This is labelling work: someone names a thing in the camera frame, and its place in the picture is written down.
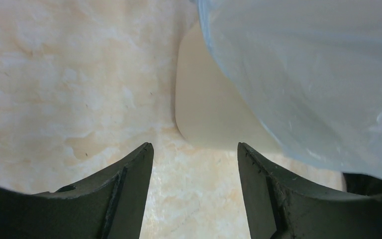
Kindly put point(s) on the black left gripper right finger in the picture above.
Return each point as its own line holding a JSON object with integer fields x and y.
{"x": 280, "y": 204}

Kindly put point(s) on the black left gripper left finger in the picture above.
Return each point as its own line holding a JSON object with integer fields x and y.
{"x": 108, "y": 204}

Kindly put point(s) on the light blue trash bag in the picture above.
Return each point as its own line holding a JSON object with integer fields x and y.
{"x": 309, "y": 70}

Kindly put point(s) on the beige plastic trash bin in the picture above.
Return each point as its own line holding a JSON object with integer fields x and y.
{"x": 209, "y": 111}

